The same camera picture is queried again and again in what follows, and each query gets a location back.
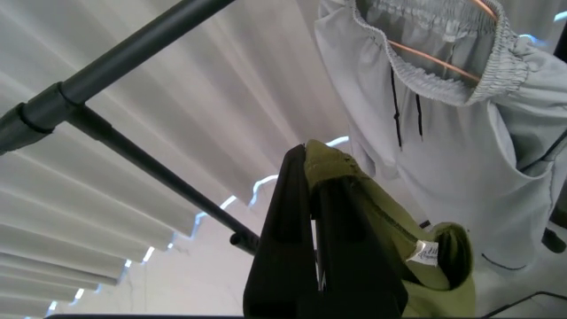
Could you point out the pale grey shorts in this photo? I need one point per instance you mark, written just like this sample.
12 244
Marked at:
465 177

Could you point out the white curtain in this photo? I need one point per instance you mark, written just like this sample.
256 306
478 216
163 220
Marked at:
221 88

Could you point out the green garment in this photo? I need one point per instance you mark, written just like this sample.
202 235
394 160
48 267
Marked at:
421 292

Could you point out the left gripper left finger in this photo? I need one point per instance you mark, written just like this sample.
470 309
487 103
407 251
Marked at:
283 266

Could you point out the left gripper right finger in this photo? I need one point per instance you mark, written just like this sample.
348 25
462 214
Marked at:
359 274

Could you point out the pink clothes hanger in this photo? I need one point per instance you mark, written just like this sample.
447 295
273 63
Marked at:
434 60

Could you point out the black clothes rack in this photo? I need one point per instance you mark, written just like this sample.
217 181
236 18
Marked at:
133 49

